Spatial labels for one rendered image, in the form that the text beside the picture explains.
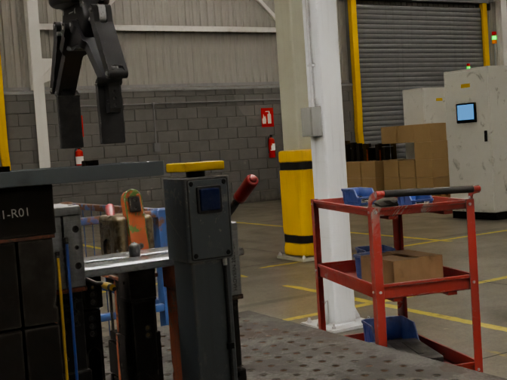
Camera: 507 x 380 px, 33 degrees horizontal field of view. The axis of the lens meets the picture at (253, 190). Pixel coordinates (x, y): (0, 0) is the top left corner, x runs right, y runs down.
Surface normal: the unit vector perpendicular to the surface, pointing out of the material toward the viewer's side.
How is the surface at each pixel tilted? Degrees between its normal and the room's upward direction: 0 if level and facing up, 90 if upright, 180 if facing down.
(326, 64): 90
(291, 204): 90
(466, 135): 90
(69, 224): 90
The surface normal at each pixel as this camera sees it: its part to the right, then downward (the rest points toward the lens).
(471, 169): -0.85, 0.08
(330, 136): 0.51, 0.01
